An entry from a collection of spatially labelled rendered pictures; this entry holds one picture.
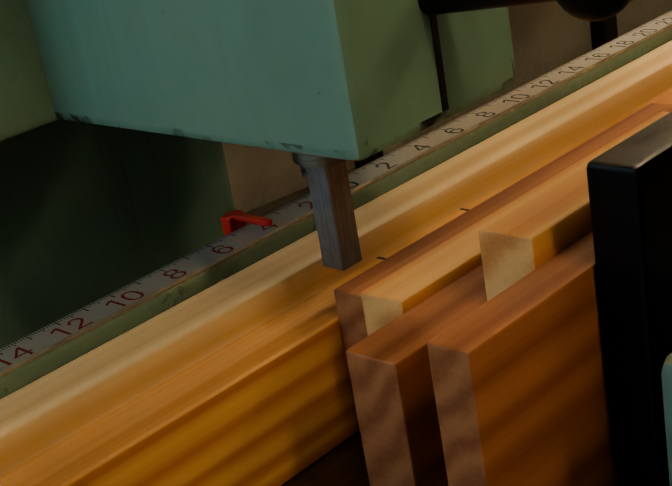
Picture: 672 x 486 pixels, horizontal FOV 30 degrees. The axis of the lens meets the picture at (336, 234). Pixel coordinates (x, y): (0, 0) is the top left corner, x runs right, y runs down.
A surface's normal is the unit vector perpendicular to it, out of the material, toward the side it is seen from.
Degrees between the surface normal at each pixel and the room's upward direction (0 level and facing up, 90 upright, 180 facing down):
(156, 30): 90
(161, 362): 90
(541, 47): 90
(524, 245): 90
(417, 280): 0
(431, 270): 0
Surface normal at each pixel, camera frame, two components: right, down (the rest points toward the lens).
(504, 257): -0.68, 0.37
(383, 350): -0.16, -0.92
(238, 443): 0.72, 0.15
